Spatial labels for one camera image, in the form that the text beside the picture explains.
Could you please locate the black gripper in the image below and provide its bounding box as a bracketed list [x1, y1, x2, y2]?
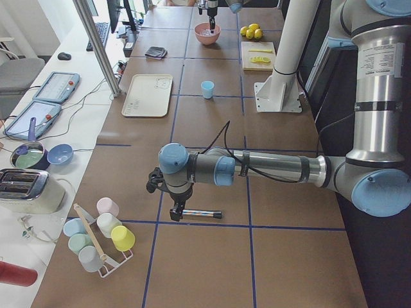
[146, 167, 193, 221]
[197, 0, 218, 34]

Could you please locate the clear ice cubes pile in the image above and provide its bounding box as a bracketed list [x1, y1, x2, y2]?
[198, 28, 214, 37]

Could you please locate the yellow cup on rack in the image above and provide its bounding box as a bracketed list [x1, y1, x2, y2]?
[111, 225, 136, 252]

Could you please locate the light blue plastic cup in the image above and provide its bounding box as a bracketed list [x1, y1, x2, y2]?
[200, 80, 214, 99]

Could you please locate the white cup on rack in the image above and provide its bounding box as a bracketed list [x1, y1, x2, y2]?
[96, 212, 122, 239]

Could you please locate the pink cup on rack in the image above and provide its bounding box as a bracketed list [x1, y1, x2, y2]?
[96, 197, 119, 217]

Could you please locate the grey cup on rack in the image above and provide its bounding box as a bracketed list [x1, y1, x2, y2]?
[78, 246, 103, 273]

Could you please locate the blue cup on rack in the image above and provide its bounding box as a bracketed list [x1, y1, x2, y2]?
[63, 218, 87, 237]

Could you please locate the green cup on rack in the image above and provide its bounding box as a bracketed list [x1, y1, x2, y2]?
[68, 233, 94, 255]

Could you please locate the pink bowl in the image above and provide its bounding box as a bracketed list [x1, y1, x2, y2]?
[194, 22, 221, 45]

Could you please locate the whole yellow lemon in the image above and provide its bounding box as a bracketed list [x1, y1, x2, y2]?
[245, 29, 255, 40]
[248, 23, 260, 31]
[254, 28, 263, 40]
[240, 26, 248, 36]

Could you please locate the wooden cutting board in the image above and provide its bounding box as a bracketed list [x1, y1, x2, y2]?
[241, 42, 275, 71]

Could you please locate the yellow plastic knife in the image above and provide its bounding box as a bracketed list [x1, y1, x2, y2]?
[248, 49, 273, 53]

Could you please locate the grey folded cloth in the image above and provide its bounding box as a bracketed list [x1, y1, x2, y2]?
[144, 46, 168, 60]

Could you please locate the lemon slices row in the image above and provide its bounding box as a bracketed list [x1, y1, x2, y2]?
[250, 56, 271, 64]

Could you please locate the cream bear serving tray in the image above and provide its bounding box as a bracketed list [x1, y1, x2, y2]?
[121, 74, 173, 117]

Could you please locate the black keyboard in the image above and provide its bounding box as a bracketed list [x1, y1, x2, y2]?
[94, 22, 110, 47]

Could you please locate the blue bowl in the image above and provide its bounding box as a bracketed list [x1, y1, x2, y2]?
[47, 144, 74, 165]

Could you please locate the cream toaster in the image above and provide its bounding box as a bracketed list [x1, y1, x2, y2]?
[1, 168, 66, 214]

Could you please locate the black computer mouse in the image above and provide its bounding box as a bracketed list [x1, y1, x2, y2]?
[57, 52, 71, 61]

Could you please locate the teach pendant tablet near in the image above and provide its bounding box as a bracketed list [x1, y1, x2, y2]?
[4, 100, 62, 140]

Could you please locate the teach pendant tablet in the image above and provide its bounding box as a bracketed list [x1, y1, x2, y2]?
[33, 72, 80, 104]
[4, 100, 62, 140]

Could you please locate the teach pendant tablet far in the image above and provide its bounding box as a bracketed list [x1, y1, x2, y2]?
[33, 72, 80, 104]

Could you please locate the red bottle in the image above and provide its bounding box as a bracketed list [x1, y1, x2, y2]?
[1, 261, 38, 287]

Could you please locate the white wire cup rack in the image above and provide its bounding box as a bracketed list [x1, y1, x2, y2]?
[73, 203, 134, 278]

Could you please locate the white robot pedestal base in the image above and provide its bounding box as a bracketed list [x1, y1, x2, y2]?
[254, 1, 320, 113]

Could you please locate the aluminium frame post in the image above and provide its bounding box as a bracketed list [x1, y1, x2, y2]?
[73, 0, 121, 98]

